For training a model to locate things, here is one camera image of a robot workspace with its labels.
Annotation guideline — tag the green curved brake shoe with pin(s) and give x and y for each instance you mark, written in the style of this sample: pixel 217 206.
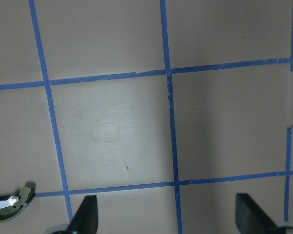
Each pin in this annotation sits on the green curved brake shoe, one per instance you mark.
pixel 13 205

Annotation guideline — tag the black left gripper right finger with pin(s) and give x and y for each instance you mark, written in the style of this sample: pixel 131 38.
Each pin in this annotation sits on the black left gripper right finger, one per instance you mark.
pixel 251 219

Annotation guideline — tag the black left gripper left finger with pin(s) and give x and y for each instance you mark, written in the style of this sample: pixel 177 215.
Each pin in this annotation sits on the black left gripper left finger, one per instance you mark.
pixel 85 220

